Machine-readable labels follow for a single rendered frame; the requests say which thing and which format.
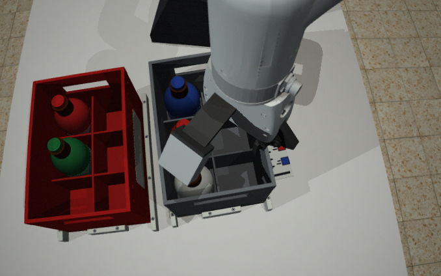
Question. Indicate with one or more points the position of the red bottle crate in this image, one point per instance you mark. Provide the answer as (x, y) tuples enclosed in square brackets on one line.
[(119, 193)]

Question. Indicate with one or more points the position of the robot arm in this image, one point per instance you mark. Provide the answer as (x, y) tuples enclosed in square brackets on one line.
[(245, 36)]

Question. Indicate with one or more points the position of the white paper pick list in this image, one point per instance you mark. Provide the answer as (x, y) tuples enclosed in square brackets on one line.
[(280, 162)]

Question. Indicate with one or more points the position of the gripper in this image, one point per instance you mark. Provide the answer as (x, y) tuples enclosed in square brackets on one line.
[(266, 121)]

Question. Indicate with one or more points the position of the blue bottle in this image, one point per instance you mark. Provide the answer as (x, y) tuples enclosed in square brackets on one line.
[(181, 99)]

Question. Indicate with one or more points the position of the green bottle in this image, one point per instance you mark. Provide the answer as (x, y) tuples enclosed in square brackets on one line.
[(70, 156)]

